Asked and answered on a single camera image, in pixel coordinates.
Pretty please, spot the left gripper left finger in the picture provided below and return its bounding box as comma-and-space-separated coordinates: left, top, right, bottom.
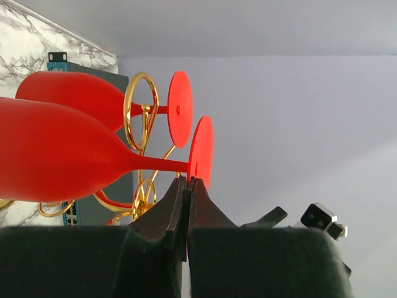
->
1, 177, 187, 297

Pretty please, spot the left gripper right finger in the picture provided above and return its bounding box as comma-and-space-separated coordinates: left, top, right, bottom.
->
187, 179, 353, 297

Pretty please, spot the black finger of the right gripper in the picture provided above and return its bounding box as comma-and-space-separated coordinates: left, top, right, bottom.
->
241, 206, 288, 228

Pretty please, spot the red wine glass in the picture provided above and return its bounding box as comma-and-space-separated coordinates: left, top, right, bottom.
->
1, 97, 214, 202
16, 71, 194, 148

